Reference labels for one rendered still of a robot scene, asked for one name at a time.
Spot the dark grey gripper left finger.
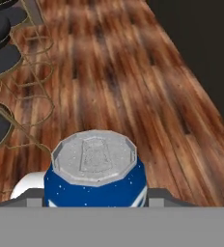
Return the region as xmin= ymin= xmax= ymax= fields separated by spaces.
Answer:
xmin=0 ymin=188 xmax=49 ymax=208

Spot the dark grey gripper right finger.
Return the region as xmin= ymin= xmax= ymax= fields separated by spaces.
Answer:
xmin=146 ymin=188 xmax=199 ymax=208

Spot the blue soda can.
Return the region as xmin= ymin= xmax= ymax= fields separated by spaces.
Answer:
xmin=42 ymin=129 xmax=149 ymax=208

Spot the white bowl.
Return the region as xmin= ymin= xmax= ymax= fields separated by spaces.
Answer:
xmin=10 ymin=171 xmax=48 ymax=201

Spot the dark grey counter base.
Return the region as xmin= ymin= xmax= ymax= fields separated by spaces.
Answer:
xmin=145 ymin=0 xmax=224 ymax=130

